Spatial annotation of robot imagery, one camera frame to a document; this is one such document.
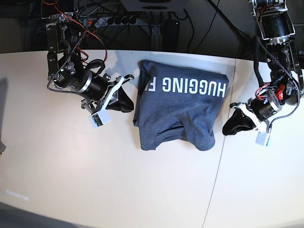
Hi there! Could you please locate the black power adapter brick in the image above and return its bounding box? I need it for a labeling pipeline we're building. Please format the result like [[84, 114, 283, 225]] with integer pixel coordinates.
[[162, 19, 180, 52]]

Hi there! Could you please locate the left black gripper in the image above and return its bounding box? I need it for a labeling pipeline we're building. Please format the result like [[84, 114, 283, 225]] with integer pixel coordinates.
[[222, 91, 282, 136]]

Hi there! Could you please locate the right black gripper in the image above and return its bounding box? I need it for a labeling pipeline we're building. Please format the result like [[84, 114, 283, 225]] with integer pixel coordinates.
[[79, 71, 134, 113]]

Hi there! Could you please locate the power strip with red switch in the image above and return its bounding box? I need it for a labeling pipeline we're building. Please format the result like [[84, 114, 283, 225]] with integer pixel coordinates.
[[88, 16, 139, 28]]

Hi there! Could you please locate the blue heathered T-shirt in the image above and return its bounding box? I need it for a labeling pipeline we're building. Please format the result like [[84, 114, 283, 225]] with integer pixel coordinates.
[[133, 60, 229, 151]]

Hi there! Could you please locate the grey box under table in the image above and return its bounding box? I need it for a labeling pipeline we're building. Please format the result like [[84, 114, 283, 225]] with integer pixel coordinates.
[[121, 0, 189, 12]]

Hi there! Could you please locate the aluminium table frame post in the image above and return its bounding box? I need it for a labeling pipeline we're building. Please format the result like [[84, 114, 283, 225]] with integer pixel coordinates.
[[144, 11, 174, 52]]

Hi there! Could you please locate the black camera tripod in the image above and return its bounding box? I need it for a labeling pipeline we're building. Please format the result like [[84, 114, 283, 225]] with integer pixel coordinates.
[[206, 0, 259, 59]]

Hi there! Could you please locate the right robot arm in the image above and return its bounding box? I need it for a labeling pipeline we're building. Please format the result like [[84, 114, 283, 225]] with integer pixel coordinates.
[[41, 0, 134, 114]]

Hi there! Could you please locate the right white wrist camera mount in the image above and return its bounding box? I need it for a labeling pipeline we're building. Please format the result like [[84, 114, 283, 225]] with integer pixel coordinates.
[[81, 74, 134, 128]]

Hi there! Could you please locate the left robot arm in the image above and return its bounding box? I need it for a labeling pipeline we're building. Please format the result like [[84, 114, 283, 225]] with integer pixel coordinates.
[[222, 0, 304, 136]]

